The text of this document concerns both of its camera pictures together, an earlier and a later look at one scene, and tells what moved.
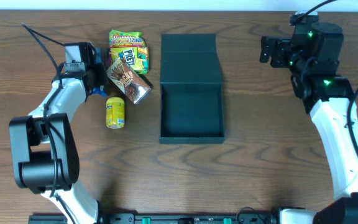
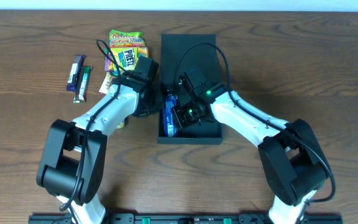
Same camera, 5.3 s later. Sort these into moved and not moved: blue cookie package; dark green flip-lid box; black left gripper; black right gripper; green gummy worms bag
Moved: black left gripper; blue cookie package; black right gripper
Not moved: dark green flip-lid box; green gummy worms bag
